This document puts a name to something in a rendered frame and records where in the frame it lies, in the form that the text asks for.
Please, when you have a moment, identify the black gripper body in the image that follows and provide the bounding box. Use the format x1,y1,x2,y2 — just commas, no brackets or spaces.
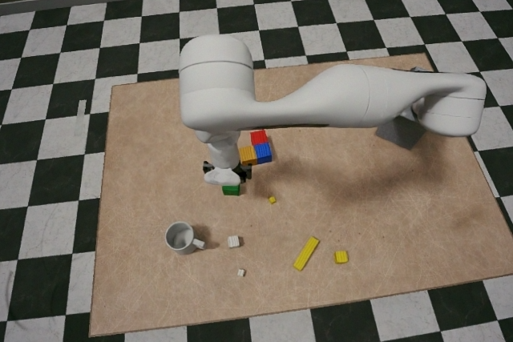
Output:
232,162,243,173

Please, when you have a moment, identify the grey mug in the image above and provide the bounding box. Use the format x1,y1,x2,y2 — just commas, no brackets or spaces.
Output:
165,222,207,255

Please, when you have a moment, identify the green wood-grain cube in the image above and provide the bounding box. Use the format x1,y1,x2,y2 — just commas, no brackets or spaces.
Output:
222,184,240,196

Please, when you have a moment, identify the yellow wooden cube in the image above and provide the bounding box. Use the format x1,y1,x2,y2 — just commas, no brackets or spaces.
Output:
239,146,257,166

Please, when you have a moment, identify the blue wooden cube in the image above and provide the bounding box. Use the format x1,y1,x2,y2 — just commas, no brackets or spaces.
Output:
254,143,272,165

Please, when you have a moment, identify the small yellow block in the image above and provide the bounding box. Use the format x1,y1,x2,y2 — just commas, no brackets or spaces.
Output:
333,251,348,264

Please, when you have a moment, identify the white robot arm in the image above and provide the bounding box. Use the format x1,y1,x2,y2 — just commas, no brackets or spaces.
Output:
179,34,487,186

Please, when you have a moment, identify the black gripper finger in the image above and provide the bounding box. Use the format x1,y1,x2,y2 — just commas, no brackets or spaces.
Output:
203,161,213,174
237,163,252,184

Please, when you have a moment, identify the yellow flat bar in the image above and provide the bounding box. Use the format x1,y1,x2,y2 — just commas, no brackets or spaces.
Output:
293,236,318,271

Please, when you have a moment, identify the red cube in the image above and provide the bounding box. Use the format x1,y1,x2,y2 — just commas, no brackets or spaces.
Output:
250,130,268,146

